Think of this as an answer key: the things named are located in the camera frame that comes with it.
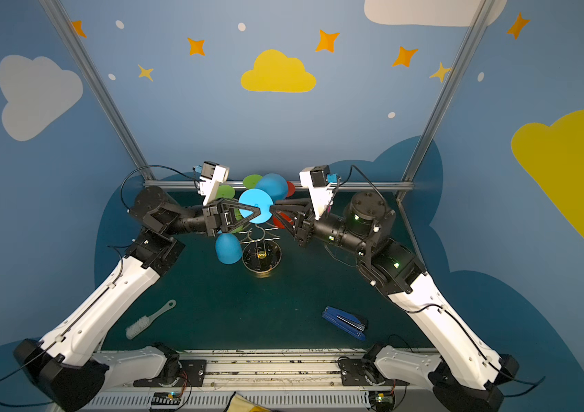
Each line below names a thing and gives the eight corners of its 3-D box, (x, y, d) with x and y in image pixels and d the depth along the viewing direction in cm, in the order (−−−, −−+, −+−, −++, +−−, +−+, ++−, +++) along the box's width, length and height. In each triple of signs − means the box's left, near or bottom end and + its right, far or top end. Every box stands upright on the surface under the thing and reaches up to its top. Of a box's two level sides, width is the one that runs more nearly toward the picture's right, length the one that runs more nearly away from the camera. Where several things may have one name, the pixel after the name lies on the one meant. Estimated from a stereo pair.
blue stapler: (320, 319, 87) (321, 315, 84) (326, 306, 90) (328, 301, 87) (361, 342, 83) (364, 338, 80) (366, 327, 86) (369, 324, 83)
